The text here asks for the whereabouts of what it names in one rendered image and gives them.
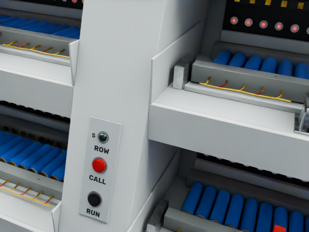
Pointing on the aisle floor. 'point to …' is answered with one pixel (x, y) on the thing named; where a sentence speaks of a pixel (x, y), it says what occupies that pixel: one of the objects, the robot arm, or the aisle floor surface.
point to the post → (121, 100)
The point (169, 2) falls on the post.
